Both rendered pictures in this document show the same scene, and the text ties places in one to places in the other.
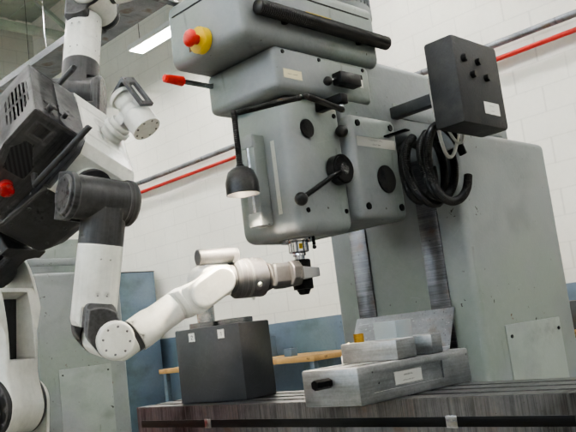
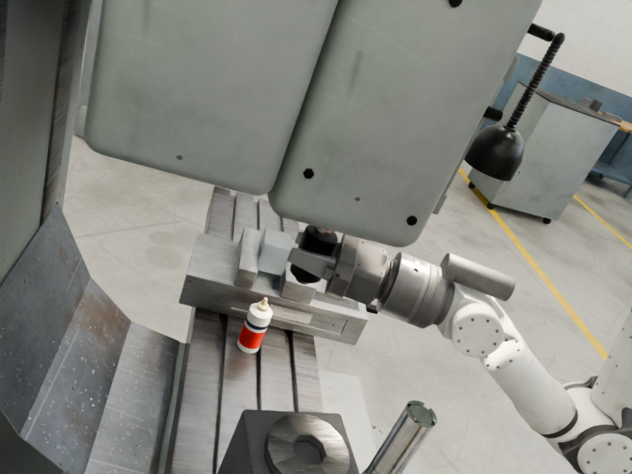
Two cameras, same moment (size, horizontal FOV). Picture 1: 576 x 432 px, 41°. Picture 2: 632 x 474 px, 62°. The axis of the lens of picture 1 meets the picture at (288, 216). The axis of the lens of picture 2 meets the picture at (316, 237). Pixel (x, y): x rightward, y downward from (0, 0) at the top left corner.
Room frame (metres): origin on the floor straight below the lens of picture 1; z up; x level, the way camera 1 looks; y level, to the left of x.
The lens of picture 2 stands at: (2.34, 0.29, 1.59)
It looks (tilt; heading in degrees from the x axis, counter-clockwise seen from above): 28 degrees down; 209
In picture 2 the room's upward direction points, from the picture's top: 22 degrees clockwise
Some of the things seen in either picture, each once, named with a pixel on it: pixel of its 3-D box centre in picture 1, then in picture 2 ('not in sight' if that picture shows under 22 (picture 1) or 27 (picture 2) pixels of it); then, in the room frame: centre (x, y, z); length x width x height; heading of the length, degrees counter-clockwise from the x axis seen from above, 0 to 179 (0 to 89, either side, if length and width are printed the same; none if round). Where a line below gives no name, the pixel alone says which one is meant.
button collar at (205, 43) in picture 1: (200, 40); not in sight; (1.63, 0.14, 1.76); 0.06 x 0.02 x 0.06; 46
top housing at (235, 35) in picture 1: (276, 39); not in sight; (1.80, -0.03, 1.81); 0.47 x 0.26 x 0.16; 136
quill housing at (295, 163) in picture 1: (291, 173); (380, 83); (1.79, -0.02, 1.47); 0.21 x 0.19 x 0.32; 46
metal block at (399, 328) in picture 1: (393, 334); (274, 251); (1.62, -0.19, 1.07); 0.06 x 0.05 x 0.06; 43
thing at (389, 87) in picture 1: (403, 119); not in sight; (2.15, -0.36, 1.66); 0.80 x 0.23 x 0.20; 136
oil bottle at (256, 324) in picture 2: not in sight; (257, 322); (1.73, -0.10, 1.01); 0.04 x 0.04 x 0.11
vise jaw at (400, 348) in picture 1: (377, 350); (297, 269); (1.59, -0.15, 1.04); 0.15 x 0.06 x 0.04; 43
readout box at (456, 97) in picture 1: (468, 87); not in sight; (1.77, -0.47, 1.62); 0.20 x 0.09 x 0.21; 136
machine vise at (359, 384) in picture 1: (388, 366); (278, 280); (1.60, -0.17, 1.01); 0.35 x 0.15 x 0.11; 133
